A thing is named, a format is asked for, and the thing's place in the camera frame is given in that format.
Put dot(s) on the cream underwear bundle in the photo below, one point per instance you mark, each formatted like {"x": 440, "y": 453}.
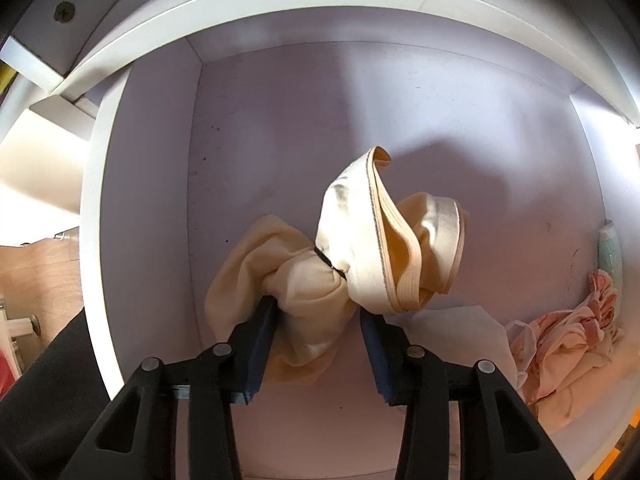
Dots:
{"x": 350, "y": 220}

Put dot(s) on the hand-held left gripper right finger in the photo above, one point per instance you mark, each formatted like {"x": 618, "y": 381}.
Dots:
{"x": 377, "y": 355}

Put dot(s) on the teal packet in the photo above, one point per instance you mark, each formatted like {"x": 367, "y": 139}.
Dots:
{"x": 611, "y": 260}

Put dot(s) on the white cloth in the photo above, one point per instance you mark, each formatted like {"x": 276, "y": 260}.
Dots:
{"x": 450, "y": 330}

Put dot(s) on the pink striped cloth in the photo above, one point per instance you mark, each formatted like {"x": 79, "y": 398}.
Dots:
{"x": 560, "y": 360}

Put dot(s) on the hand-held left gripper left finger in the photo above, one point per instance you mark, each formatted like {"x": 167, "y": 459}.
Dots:
{"x": 260, "y": 345}

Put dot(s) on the black elastic band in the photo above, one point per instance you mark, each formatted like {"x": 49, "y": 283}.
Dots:
{"x": 325, "y": 258}

